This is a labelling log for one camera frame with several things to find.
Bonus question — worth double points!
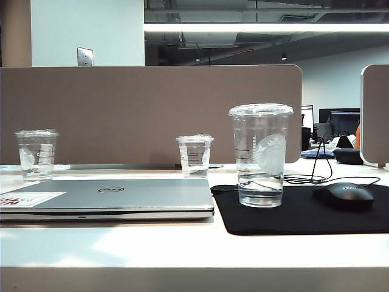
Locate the tall clear Starbucks logo cup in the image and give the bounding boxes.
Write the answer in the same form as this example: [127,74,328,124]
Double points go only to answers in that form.
[228,103,295,209]

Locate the small clear cup white label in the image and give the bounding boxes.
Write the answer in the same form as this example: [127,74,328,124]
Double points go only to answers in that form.
[175,133,215,178]

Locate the silver Dell laptop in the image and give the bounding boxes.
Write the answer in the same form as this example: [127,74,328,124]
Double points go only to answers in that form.
[0,178,216,224]

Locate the clear plastic cup faded logo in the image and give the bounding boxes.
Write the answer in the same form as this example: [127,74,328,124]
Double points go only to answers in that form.
[14,128,60,183]

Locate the white red laptop sticker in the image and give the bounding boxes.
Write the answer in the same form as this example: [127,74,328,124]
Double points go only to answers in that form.
[0,191,67,207]

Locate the wide brown desk divider panel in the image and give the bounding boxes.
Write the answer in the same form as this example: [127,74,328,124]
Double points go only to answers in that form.
[0,64,303,167]

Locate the black mouse pad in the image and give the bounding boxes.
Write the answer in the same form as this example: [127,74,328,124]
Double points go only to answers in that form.
[210,183,389,237]

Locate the long ceiling light strip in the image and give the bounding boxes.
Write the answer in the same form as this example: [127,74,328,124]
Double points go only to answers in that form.
[143,23,389,33]

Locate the black computer monitor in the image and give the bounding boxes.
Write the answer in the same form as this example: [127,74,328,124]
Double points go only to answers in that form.
[318,108,362,138]

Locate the black rounded pouch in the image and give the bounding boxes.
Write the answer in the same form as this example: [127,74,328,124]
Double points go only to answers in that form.
[332,147,365,165]

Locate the black computer mouse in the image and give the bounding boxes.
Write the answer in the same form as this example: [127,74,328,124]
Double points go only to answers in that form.
[312,182,375,210]

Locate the narrow brown desk divider panel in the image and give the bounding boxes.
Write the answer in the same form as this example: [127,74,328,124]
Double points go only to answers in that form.
[360,64,389,167]

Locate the black mouse cable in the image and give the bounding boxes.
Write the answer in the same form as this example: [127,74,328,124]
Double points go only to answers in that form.
[210,136,384,193]

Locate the metal wall switch plate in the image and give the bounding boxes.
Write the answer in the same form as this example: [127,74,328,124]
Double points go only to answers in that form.
[77,46,94,67]

